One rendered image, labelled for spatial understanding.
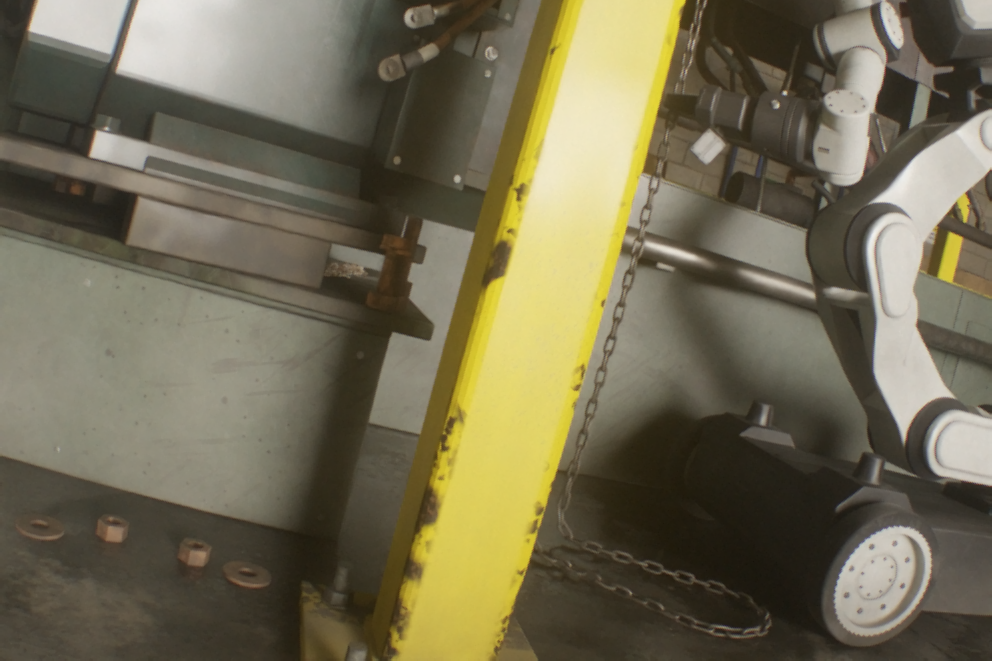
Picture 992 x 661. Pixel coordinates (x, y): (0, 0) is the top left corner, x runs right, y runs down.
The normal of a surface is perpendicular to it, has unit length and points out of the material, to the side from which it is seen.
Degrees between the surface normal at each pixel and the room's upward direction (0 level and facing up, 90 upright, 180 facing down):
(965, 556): 90
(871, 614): 90
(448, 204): 135
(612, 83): 90
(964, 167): 113
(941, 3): 118
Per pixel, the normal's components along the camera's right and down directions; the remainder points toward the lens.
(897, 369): 0.20, 0.09
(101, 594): 0.27, -0.96
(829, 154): -0.49, 0.66
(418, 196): 0.19, 0.81
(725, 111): -0.44, -0.09
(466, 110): 0.54, 0.18
